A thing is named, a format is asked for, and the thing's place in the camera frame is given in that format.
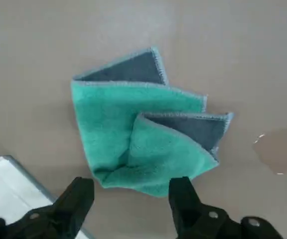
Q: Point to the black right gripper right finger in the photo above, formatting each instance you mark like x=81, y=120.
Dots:
x=195, y=224

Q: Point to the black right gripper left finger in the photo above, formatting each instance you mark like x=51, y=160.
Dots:
x=66, y=211

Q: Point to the green cloth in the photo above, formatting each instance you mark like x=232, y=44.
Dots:
x=108, y=124

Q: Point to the beige plastic dustpan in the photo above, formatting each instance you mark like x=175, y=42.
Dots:
x=9, y=189

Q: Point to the brown liquid spill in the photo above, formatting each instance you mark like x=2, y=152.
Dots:
x=280, y=149

